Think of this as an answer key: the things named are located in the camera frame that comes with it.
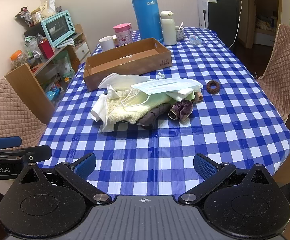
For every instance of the white spoon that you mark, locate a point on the white spoon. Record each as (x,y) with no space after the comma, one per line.
(180,25)

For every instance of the light blue face mask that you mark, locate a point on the light blue face mask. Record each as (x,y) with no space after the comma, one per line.
(160,86)

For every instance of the white paper towel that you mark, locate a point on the white paper towel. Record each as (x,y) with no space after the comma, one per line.
(177,93)

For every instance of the white cloth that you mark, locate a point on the white cloth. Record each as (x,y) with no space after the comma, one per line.
(101,110)

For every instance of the stack of papers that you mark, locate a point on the stack of papers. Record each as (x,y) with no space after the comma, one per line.
(65,43)

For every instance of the white mug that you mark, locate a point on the white mug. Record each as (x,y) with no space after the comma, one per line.
(106,43)

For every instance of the purple velvet scrunchie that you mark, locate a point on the purple velvet scrunchie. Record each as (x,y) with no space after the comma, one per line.
(182,110)

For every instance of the orange lid plastic jar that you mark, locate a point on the orange lid plastic jar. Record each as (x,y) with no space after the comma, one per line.
(18,61)

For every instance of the red box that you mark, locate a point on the red box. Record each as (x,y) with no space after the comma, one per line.
(45,50)

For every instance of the small patterned cup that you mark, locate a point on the small patterned cup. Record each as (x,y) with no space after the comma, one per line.
(179,35)

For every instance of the pale yellow towel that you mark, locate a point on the pale yellow towel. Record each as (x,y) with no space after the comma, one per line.
(125,112)

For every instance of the black appliance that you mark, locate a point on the black appliance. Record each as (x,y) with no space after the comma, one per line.
(33,31)

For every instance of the brown knit scrunchie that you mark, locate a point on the brown knit scrunchie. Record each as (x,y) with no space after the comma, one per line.
(210,90)

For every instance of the brown cardboard box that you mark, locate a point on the brown cardboard box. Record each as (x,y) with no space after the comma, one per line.
(125,65)

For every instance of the black snack bag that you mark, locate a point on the black snack bag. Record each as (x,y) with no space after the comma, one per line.
(23,16)

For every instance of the white insulated bottle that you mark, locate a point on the white insulated bottle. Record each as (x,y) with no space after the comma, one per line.
(168,30)

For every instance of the clear plastic wrapper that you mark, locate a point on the clear plastic wrapper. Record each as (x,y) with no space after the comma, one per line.
(195,40)

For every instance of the blue thermos flask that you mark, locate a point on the blue thermos flask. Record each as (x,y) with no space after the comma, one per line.
(147,12)

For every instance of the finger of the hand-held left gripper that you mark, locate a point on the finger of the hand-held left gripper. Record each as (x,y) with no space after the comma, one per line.
(7,142)
(35,153)

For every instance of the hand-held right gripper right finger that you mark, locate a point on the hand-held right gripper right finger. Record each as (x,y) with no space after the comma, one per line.
(206,166)

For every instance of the pink lidded cup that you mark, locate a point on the pink lidded cup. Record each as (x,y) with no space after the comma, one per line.
(123,35)

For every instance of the dark mini fridge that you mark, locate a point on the dark mini fridge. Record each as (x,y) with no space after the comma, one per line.
(222,17)

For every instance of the teal toaster oven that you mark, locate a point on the teal toaster oven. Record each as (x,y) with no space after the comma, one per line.
(57,28)

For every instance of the dark grey cloth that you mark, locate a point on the dark grey cloth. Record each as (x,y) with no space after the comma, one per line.
(152,118)

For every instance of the blue packet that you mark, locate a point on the blue packet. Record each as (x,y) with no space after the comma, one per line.
(52,95)

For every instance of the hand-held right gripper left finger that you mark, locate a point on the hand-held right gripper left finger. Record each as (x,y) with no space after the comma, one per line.
(85,166)

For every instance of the pile of snack bags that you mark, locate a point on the pile of snack bags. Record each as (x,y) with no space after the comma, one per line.
(43,8)

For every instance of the wooden shelf unit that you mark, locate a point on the wooden shelf unit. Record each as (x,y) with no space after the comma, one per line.
(30,90)

